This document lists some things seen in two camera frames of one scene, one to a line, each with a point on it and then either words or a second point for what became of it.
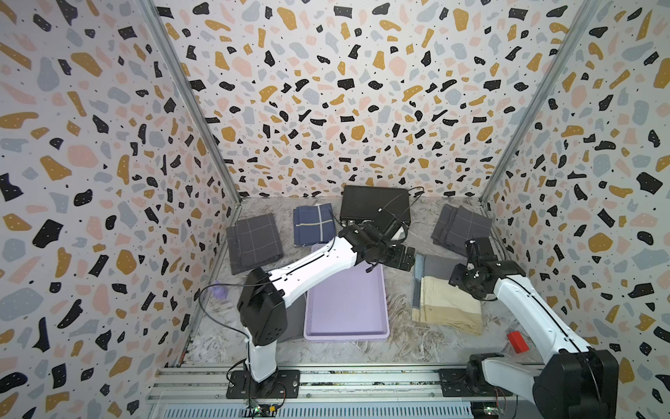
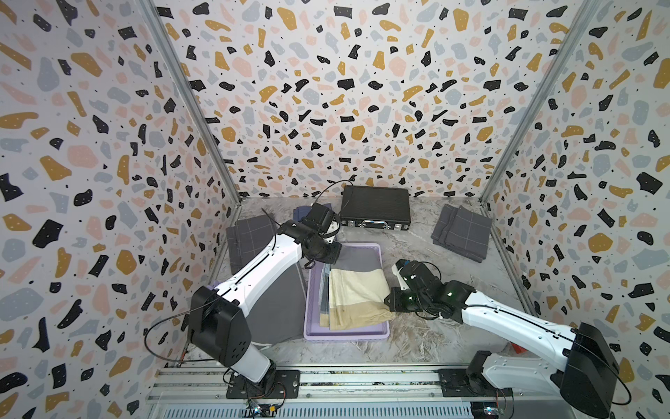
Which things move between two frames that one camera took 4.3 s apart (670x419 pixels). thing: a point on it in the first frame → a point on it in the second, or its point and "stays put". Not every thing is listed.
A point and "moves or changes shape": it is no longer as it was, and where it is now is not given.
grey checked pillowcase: [457, 225] stays put
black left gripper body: [394, 257] → [327, 251]
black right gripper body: [462, 279] → [404, 301]
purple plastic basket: [352, 306] stays put
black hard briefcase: [362, 202] stays put
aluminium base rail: [189, 392] stays put
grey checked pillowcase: [253, 243] stays put
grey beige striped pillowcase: [437, 302] moves or changes shape
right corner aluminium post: [579, 24] stays put
